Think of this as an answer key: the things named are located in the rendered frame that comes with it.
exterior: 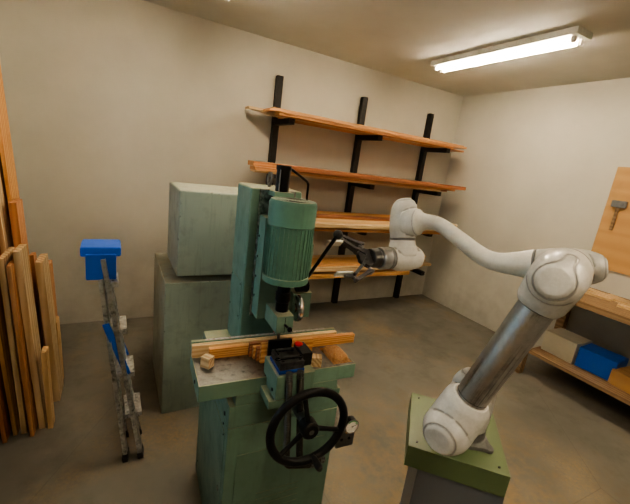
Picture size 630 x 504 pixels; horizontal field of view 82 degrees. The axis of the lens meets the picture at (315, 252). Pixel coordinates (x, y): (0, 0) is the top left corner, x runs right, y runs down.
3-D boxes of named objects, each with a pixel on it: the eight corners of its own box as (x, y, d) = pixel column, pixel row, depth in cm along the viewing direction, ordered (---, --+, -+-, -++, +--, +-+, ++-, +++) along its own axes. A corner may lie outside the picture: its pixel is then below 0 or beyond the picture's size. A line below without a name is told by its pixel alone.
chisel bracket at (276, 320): (274, 337, 137) (277, 317, 135) (263, 321, 149) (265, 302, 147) (292, 335, 140) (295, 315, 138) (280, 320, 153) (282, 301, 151)
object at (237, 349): (209, 359, 132) (209, 349, 132) (208, 356, 134) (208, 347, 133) (353, 342, 160) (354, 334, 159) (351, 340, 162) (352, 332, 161)
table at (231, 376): (200, 423, 110) (201, 405, 108) (188, 368, 136) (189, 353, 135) (367, 391, 136) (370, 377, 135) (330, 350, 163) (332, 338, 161)
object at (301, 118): (243, 334, 341) (267, 56, 284) (227, 310, 388) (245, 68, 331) (444, 310, 471) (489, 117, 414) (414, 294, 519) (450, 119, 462)
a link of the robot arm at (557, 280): (470, 443, 130) (447, 478, 114) (432, 409, 139) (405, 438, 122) (611, 264, 99) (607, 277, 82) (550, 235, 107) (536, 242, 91)
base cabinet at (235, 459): (213, 583, 142) (225, 431, 125) (194, 467, 192) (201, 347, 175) (316, 544, 162) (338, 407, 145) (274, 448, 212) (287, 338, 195)
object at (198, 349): (191, 358, 132) (192, 346, 130) (191, 355, 133) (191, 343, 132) (335, 342, 158) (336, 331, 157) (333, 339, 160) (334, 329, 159)
